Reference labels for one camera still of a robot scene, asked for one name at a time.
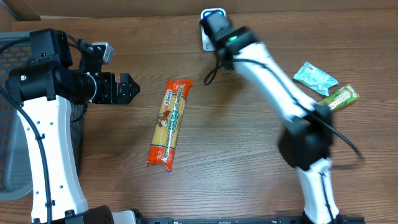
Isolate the red spaghetti packet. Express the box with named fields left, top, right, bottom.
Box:
left=147, top=80, right=193, bottom=171

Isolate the teal wet wipes packet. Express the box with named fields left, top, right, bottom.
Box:
left=294, top=62, right=338, bottom=96

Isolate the green snack packet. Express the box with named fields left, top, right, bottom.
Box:
left=320, top=84, right=359, bottom=111

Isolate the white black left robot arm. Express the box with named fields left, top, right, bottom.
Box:
left=1, top=29, right=140, bottom=223

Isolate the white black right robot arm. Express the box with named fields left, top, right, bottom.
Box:
left=200, top=12, right=340, bottom=223

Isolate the white barcode scanner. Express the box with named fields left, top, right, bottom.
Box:
left=200, top=7, right=226, bottom=52

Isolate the brown cardboard backdrop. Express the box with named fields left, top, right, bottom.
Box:
left=4, top=0, right=397, bottom=21

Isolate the grey plastic shopping basket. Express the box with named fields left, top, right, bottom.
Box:
left=1, top=31, right=86, bottom=201

